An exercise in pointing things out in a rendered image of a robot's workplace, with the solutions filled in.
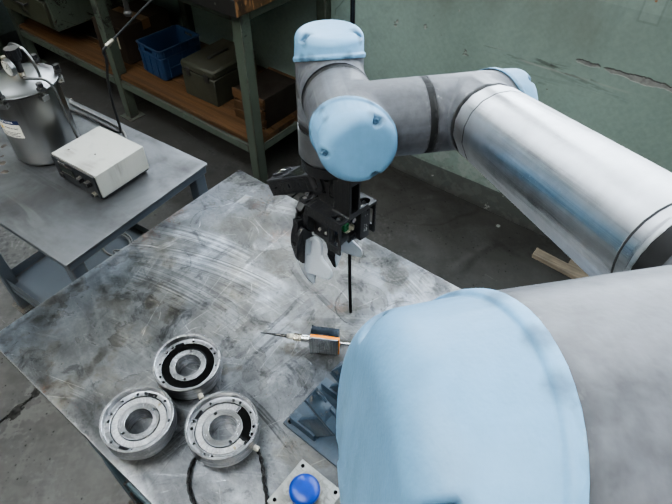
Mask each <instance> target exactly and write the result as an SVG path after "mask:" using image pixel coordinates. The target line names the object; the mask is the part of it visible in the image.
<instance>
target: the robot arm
mask: <svg viewBox="0 0 672 504"><path fill-rule="evenodd" d="M364 57H366V53H365V52H364V35H363V32H362V31H361V29H360V28H359V27H358V26H356V25H354V24H352V23H350V22H346V21H341V20H318V21H313V22H309V23H307V24H304V25H303V26H301V27H300V28H299V29H298V30H297V32H296V33H295V37H294V57H293V62H295V80H296V100H297V119H298V126H297V127H298V148H299V155H300V157H301V165H300V166H295V167H291V166H290V167H285V168H282V169H280V170H278V171H277V172H275V173H274V174H273V176H272V177H271V178H270V179H268V180H266V181H267V183H268V185H269V187H270V189H271V191H272V194H273V196H276V195H287V194H295V193H304V195H303V196H301V197H299V202H298V204H297V206H296V208H295V209H296V214H295V218H293V227H292V231H291V246H292V249H293V252H294V255H295V258H296V259H297V261H298V264H299V266H300V268H301V270H302V272H303V274H304V276H305V277H306V278H307V279H308V280H309V281H310V282H311V283H312V284H314V283H315V278H316V276H319V277H322V278H324V279H327V280H329V279H331V278H332V276H333V272H332V269H331V267H330V266H329V265H328V263H327V262H326V261H325V259H324V257H323V244H322V242H321V240H320V239H319V238H318V237H316V236H314V235H312V232H314V234H316V235H317V236H319V237H320V238H322V239H323V240H324V242H326V245H327V249H328V252H327V256H328V258H329V260H330V261H331V263H332V265H333V267H335V268H336V267H337V266H338V264H339V261H340V258H341V255H342V252H343V253H346V254H350V255H353V256H356V257H361V256H362V249H361V248H360V246H359V245H358V244H357V243H356V242H355V241H354V239H358V240H362V239H363V238H365V237H366V236H368V234H369V230H370V231H372V232H375V222H376V207H377V200H375V199H373V198H371V197H369V196H368V195H366V194H364V193H362V192H361V182H362V181H366V180H369V179H371V178H372V177H373V176H375V175H377V174H378V173H382V172H383V171H385V170H386V169H387V168H388V166H389V165H390V164H391V162H392V161H393V159H394V157H397V156H406V155H415V154H423V153H432V152H441V151H451V150H457V151H458V152H459V153H460V154H461V155H462V156H463V157H464V158H465V159H467V160H468V161H469V162H470V163H471V164H472V165H473V166H474V167H475V168H476V169H477V170H478V171H479V172H480V173H481V174H482V175H483V176H484V177H485V178H487V179H488V180H489V181H490V182H491V183H492V184H493V185H494V186H495V187H496V188H497V189H498V190H499V191H500V192H501V193H502V194H503V195H504V196H505V197H507V198H508V199H509V200H510V201H511V202H512V203H513V204H514V205H515V206H516V207H517V208H518V209H519V210H520V211H521V212H522V213H523V214H524V215H525V216H527V217H528V218H529V219H530V220H531V221H532V222H533V223H534V224H535V225H536V226H537V227H538V228H539V229H540V230H541V231H542V232H543V233H544V234H545V235H547V236H548V237H549V238H550V239H551V240H552V241H553V242H554V243H555V244H556V245H557V246H558V247H559V248H560V249H561V250H562V251H563V252H564V253H565V254H567V255H568V256H569V257H570V258H571V259H572V260H573V261H574V262H575V263H576V264H577V265H578V266H579V267H580V268H581V269H582V270H583V271H584V272H585V273H587V274H588V275H589V276H590V277H583V278H576V279H570V280H563V281H556V282H549V283H542V284H535V285H529V286H522V287H515V288H508V289H501V290H493V289H486V288H471V289H461V290H456V291H452V292H449V293H446V294H443V295H441V296H439V297H437V298H436V299H434V300H432V301H428V302H423V303H417V304H412V305H407V306H402V307H397V308H393V309H389V310H386V311H384V312H381V313H379V314H377V315H376V316H374V317H372V318H371V319H370V320H368V321H367V322H366V323H365V324H364V325H363V326H362V327H361V328H360V329H359V330H358V332H357V333H356V334H355V336H354V337H353V339H352V341H351V343H350V345H349V347H348V349H347V352H346V355H345V358H344V361H343V365H342V369H341V374H340V380H339V387H338V396H337V412H336V439H337V443H338V450H339V460H338V462H337V471H338V484H339V495H340V504H672V173H671V172H669V171H668V170H666V169H664V168H662V167H660V166H658V165H656V164H655V163H653V162H651V161H649V160H647V159H645V158H643V157H642V156H640V155H638V154H636V153H634V152H632V151H630V150H629V149H627V148H625V147H623V146H621V145H619V144H617V143H616V142H614V141H612V140H610V139H608V138H606V137H604V136H602V135H601V134H599V133H597V132H595V131H593V130H591V129H589V128H588V127H586V126H584V125H582V124H580V123H578V122H576V121H575V120H573V119H571V118H569V117H567V116H565V115H563V114H562V113H560V112H558V111H556V110H554V109H552V108H550V107H549V106H547V105H545V104H543V103H541V102H539V101H538V95H537V90H536V87H535V84H534V83H532V82H531V78H530V76H529V75H528V74H527V73H526V72H525V71H523V70H521V69H517V68H508V69H502V68H497V67H489V68H485V69H481V70H479V71H469V72H458V73H447V74H437V75H424V76H413V77H402V78H391V79H381V80H371V81H369V79H368V78H367V76H366V74H365V72H364ZM370 208H372V209H373V215H372V223H371V222H369V217H370Z"/></svg>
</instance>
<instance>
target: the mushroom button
mask: <svg viewBox="0 0 672 504"><path fill-rule="evenodd" d="M319 495H320V484H319V482H318V480H317V479H316V478H315V477H314V476H313V475H311V474H306V473H304V474H299V475H297V476H296V477H294V478H293V479H292V481H291V483H290V485H289V496H290V499H291V500H292V502H293V503H294V504H314V503H315V502H316V501H317V500H318V498H319Z"/></svg>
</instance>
